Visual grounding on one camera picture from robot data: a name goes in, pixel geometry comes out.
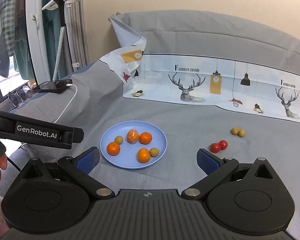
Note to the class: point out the plaid shirt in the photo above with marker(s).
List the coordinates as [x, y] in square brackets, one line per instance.
[7, 17]

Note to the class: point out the black smartphone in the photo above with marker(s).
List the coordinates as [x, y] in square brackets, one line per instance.
[50, 86]

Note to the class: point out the plastic-wrapped orange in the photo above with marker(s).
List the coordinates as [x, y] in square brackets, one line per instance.
[132, 136]

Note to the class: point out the blue round plate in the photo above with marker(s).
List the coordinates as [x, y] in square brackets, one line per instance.
[126, 158]

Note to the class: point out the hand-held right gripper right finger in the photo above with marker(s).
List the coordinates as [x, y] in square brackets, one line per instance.
[207, 161]

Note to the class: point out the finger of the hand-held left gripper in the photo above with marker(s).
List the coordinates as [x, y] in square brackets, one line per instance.
[78, 135]

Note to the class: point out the grey shoe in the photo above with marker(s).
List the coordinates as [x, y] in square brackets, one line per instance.
[14, 98]
[25, 91]

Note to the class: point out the yellow-green longan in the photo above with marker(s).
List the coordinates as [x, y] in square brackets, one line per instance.
[118, 139]
[241, 132]
[235, 130]
[154, 152]

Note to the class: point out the deer-print bed sheet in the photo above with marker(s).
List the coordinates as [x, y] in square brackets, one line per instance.
[160, 80]

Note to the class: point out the white window frame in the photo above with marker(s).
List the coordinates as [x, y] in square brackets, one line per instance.
[36, 30]

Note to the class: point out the small orange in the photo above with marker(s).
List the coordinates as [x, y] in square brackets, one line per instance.
[143, 155]
[113, 148]
[145, 138]

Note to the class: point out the dark green garment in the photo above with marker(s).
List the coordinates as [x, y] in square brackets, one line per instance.
[23, 60]

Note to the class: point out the red cherry tomato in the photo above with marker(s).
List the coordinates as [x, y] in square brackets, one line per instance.
[223, 144]
[215, 147]

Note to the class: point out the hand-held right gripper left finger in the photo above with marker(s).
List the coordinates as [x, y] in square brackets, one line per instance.
[90, 158]

